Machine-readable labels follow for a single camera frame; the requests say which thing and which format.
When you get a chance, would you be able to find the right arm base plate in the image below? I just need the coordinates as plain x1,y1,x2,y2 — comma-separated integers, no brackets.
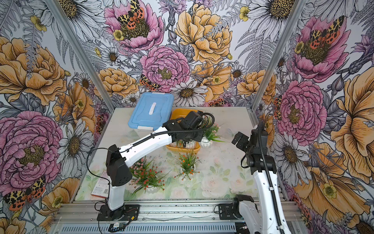
218,203,243,220

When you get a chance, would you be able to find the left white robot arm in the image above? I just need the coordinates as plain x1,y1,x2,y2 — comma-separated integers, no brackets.
103,111,215,212

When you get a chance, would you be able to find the yellow plastic tray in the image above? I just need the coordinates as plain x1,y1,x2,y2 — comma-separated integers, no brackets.
164,108,205,153

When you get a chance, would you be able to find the aluminium corner post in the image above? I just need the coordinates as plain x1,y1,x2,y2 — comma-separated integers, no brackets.
44,0,116,113
251,0,307,113

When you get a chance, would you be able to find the right aluminium corner post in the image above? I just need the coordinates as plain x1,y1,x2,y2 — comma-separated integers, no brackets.
251,0,307,113

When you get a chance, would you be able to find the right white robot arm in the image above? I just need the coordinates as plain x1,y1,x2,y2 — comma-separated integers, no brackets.
232,121,291,234

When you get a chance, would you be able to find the orange flower potted plant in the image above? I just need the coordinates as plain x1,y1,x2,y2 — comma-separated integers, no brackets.
200,124,225,147
174,151,200,181

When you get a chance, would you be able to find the blue lid storage box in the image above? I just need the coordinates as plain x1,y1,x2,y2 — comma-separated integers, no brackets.
128,92,174,131

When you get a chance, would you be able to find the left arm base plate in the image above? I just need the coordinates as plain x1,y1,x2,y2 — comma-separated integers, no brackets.
97,204,140,221

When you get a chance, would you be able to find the pink red potted gypsophila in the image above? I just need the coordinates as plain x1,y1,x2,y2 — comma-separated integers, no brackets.
129,156,169,194

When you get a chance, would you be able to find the pink white paper card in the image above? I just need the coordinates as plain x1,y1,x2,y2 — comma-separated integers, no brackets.
91,171,109,198

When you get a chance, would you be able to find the aluminium rail frame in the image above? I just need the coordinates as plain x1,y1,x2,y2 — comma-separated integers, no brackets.
49,200,307,234

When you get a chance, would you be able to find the left aluminium corner post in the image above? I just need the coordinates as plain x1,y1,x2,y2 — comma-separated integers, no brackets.
44,0,116,113

